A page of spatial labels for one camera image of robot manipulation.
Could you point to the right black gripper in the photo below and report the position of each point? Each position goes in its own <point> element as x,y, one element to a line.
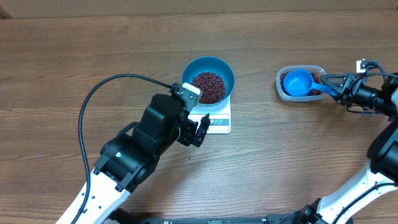
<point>346,96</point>

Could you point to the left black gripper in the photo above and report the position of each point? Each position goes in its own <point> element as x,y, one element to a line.
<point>189,129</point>

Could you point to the blue plastic measuring scoop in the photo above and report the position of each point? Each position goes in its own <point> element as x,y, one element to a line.
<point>300,82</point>

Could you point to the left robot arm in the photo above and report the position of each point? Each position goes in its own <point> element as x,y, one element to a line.
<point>129,158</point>

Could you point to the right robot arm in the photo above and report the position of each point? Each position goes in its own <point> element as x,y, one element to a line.
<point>378,175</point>

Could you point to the white digital kitchen scale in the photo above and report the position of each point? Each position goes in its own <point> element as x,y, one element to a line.
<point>220,116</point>

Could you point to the red beans in bowl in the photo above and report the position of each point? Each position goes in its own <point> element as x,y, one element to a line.
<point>212,87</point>

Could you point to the teal blue bowl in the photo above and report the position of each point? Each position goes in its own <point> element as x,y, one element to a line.
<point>210,64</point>

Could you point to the red adzuki beans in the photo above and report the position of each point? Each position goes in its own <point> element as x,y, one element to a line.
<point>313,92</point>

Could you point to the clear plastic food container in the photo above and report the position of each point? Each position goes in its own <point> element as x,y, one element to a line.
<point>318,71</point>

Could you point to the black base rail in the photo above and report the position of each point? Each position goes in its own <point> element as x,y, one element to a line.
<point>122,217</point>

